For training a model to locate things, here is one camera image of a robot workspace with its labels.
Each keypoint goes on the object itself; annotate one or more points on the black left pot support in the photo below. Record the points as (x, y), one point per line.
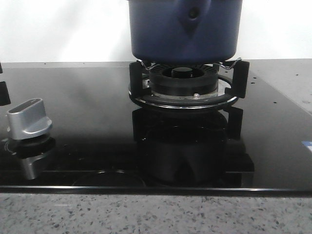
(4, 94)

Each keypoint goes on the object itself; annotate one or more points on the blue white sticker label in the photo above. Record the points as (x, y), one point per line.
(308, 146)

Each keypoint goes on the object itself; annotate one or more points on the silver wire pot adapter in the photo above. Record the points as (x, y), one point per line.
(227, 65)

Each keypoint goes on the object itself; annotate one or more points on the black gas burner head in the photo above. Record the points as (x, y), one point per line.
(179, 80)

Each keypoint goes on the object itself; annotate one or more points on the silver stove control knob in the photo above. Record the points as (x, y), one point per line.
(28, 120)

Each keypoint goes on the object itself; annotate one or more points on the black glass stove top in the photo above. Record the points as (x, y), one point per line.
(111, 133)

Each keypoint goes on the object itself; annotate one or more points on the blue cooking pot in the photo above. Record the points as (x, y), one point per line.
(184, 31)

